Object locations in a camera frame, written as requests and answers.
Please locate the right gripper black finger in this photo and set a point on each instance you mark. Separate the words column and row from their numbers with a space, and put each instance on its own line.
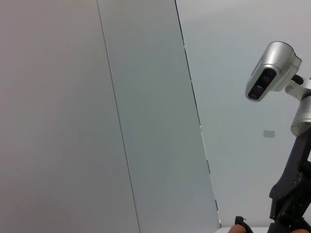
column 277, row 213
column 302, row 211

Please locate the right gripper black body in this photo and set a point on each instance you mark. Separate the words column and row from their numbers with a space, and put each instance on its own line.
column 294, row 165

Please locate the grey wall plate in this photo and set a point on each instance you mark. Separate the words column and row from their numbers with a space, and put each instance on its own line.
column 269, row 134

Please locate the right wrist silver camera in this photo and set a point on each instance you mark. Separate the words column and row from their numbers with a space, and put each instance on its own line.
column 279, row 60

